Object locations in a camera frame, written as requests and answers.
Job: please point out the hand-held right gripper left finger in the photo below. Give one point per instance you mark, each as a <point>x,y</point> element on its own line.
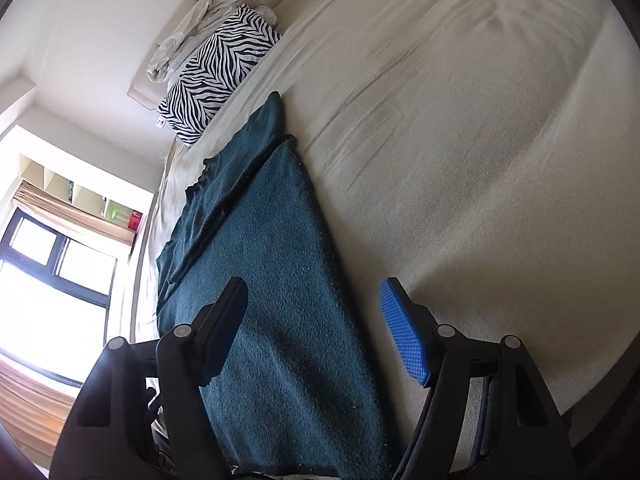
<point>220,332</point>

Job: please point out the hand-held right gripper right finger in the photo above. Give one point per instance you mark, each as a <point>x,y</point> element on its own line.
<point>406,332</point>

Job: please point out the dark teal knitted garment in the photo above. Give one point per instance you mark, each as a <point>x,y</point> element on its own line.
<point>280,310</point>

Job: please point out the red box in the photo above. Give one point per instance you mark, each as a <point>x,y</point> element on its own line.
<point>135,220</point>

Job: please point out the green box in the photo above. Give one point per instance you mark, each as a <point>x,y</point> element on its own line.
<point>116,213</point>

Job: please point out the white bed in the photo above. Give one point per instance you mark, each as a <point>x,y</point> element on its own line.
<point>440,160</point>

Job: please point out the black framed window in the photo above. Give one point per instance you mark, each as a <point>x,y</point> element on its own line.
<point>47,290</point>

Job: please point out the beige roman blind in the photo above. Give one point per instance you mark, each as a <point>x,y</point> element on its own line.
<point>70,212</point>

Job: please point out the zebra print pillow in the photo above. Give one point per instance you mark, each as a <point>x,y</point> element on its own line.
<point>215,77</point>

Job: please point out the crumpled white sheet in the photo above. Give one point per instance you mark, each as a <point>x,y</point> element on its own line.
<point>200,25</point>

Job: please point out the white wall shelf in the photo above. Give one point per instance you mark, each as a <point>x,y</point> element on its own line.
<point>75,190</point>

